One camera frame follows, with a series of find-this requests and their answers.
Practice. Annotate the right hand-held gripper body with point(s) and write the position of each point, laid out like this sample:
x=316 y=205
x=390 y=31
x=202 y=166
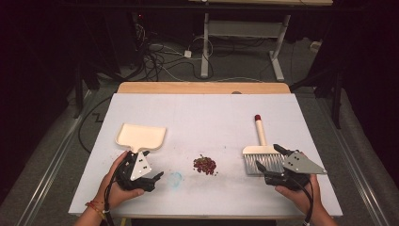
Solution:
x=302 y=164

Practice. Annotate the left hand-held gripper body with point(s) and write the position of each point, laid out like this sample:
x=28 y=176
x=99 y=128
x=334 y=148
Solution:
x=141 y=168

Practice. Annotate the cream plastic dustpan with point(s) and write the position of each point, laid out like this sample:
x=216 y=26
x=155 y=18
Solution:
x=141 y=136

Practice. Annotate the cream hand brush grey bristles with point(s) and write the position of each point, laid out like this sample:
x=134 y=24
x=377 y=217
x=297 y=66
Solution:
x=261 y=132

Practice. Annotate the group of red beans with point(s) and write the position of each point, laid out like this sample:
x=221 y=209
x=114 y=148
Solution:
x=205 y=164

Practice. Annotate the person's right hand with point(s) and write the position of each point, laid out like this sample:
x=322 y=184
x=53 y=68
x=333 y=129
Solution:
x=301 y=199

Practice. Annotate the person's left hand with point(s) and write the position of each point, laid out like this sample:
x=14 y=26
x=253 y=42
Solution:
x=109 y=190

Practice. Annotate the white foam board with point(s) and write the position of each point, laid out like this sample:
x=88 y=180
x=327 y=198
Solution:
x=194 y=109

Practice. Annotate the black metal stand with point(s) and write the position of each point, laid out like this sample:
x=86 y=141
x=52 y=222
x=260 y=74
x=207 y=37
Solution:
x=78 y=94
x=336 y=103

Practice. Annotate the wooden table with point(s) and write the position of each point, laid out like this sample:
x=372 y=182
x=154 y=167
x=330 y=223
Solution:
x=204 y=88

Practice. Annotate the white power adapter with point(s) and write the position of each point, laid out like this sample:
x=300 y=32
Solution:
x=187 y=54

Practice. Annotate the small white box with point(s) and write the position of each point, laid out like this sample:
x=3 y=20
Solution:
x=316 y=46

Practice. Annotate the white-framed desk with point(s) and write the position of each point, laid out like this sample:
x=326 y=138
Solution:
x=204 y=47

